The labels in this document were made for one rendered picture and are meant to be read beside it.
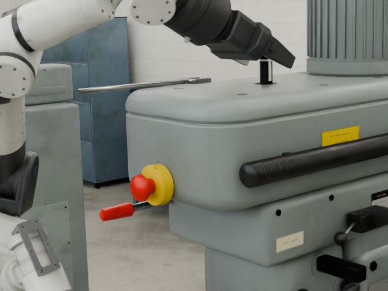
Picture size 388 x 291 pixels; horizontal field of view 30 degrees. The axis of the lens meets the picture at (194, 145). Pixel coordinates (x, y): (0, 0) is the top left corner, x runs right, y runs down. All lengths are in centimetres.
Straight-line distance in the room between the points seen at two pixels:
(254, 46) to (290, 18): 577
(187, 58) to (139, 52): 90
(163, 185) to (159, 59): 738
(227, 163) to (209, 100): 9
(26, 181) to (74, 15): 36
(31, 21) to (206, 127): 31
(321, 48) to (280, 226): 38
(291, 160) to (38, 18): 42
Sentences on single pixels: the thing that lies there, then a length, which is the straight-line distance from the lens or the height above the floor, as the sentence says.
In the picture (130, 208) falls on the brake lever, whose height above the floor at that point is 170.
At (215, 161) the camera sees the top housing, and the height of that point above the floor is 181.
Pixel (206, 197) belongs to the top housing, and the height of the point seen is 175.
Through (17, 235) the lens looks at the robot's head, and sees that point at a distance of 116.
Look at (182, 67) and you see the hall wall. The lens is 807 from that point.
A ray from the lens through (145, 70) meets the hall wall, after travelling 863.
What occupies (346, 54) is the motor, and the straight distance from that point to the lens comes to 128.
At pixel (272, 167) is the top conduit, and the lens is 98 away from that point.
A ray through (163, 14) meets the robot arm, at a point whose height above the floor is 201.
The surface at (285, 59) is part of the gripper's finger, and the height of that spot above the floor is 193.
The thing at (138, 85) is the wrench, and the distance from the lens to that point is 116.
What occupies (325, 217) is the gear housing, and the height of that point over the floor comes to 169.
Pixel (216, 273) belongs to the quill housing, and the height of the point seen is 158.
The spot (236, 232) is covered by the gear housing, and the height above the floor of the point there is 168.
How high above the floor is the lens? 200
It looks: 10 degrees down
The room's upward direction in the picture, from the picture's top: 2 degrees counter-clockwise
